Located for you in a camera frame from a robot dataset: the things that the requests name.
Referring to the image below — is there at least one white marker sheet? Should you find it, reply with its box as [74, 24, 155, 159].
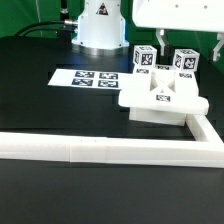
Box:
[48, 69, 132, 90]

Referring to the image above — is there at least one black antenna post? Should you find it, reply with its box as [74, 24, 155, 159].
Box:
[57, 0, 71, 42]

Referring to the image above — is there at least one white tagged cube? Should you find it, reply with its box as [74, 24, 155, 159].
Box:
[173, 49, 200, 72]
[133, 45, 157, 67]

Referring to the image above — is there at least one white chair back frame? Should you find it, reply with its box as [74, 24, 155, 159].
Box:
[118, 68, 209, 115]

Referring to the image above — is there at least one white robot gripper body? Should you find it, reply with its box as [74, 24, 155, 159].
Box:
[132, 0, 224, 32]

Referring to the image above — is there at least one white U-shaped fixture frame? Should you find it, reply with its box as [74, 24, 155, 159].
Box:
[0, 115, 224, 168]

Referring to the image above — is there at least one black cable bundle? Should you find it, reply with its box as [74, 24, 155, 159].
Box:
[13, 19, 79, 38]

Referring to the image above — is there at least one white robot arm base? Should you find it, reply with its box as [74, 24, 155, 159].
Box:
[72, 0, 129, 56]

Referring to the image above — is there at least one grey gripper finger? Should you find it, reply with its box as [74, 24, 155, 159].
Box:
[156, 29, 168, 56]
[211, 33, 224, 62]

